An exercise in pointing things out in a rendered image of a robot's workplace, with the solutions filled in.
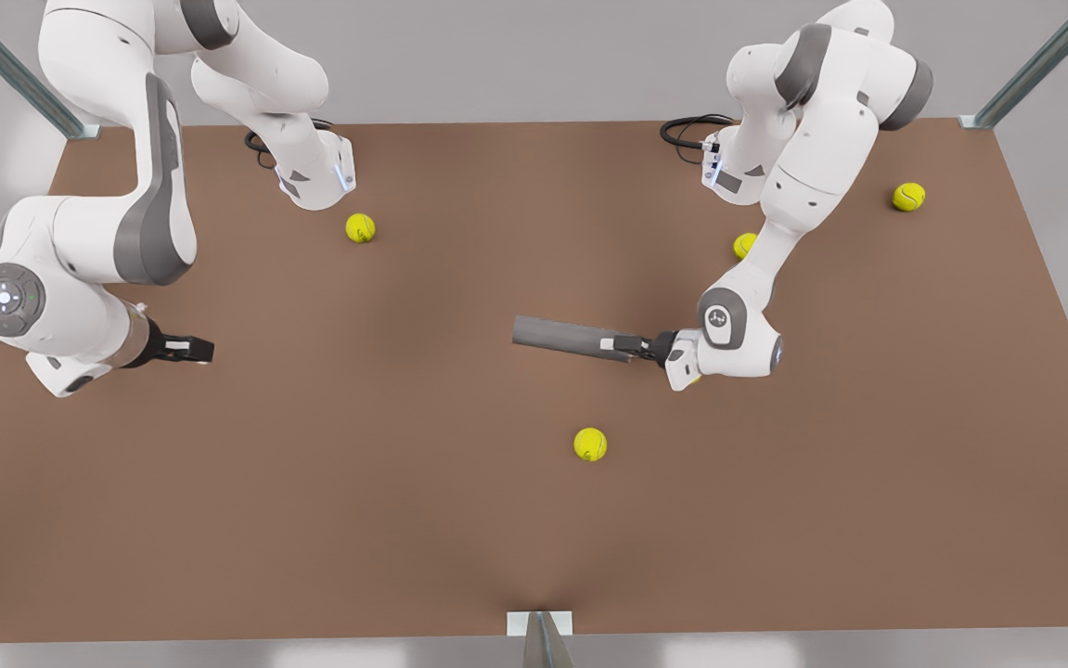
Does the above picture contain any silver frame post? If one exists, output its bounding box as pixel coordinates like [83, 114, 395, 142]
[0, 0, 100, 141]
[507, 610, 574, 668]
[959, 0, 1068, 130]

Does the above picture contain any grey tennis tube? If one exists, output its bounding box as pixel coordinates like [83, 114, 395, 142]
[511, 314, 648, 364]

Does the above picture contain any black cable loop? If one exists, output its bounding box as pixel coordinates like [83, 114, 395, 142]
[660, 113, 739, 165]
[244, 118, 336, 170]

